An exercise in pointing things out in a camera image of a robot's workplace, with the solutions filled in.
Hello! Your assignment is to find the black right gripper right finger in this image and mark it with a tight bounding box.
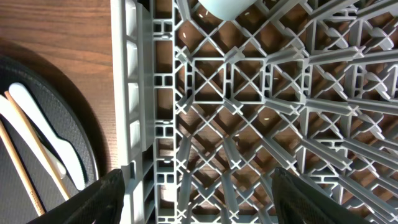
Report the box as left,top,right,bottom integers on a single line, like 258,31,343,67
272,167,368,224

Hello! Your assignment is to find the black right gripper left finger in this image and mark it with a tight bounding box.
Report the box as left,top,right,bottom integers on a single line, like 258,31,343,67
29,169,125,224

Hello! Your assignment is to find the light blue cup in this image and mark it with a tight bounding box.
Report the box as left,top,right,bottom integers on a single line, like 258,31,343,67
198,0,256,21

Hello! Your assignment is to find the grey dishwasher rack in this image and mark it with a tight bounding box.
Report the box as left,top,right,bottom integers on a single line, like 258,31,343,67
110,0,397,223

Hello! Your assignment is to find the white plastic knife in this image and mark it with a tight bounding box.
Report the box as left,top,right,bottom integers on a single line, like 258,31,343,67
1,95,67,179

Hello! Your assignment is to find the light blue plastic knife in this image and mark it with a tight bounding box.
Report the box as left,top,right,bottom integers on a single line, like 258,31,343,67
9,83,85,190

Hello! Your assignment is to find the round black serving tray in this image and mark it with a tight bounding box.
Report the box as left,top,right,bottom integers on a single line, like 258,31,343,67
1,56,99,223

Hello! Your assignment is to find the right wooden chopstick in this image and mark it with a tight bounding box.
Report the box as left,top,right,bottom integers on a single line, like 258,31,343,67
4,91,70,200

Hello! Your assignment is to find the wooden chopstick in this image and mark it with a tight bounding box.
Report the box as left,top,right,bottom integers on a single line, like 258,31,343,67
4,91,70,200
1,123,45,216

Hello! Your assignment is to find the left wooden chopstick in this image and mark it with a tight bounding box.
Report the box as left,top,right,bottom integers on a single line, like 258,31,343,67
1,123,45,216

